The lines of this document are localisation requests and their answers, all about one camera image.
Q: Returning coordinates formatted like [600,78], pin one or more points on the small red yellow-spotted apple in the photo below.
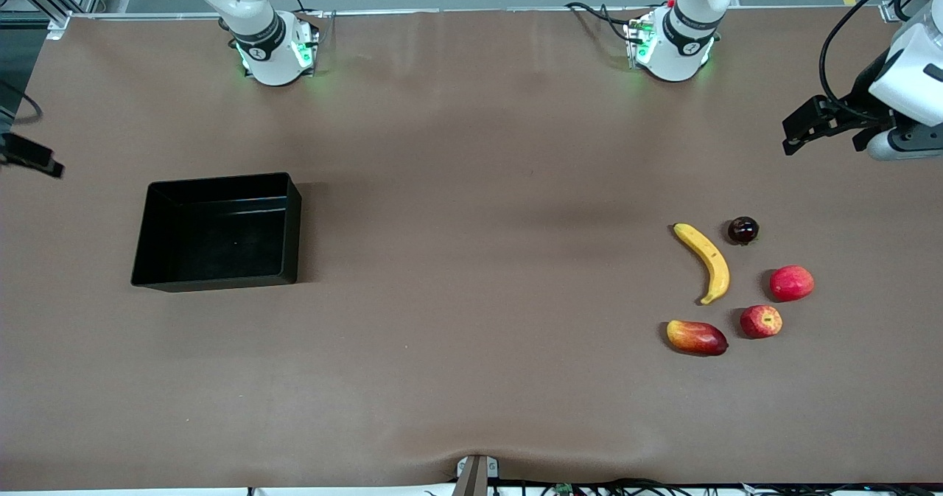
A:
[761,321]

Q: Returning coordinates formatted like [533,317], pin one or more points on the red yellow mango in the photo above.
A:
[697,337]

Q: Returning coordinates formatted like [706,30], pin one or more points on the plain red round apple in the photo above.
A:
[792,283]

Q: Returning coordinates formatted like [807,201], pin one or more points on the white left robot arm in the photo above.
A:
[681,39]

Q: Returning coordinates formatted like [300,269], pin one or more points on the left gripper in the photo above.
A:
[863,96]

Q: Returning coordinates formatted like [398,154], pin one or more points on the grey table edge clamp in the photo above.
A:
[475,477]

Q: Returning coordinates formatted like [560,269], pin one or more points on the black plastic box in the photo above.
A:
[214,238]

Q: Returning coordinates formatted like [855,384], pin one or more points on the dark purple plum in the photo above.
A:
[743,230]

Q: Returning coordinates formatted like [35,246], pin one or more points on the yellow banana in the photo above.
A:
[711,256]

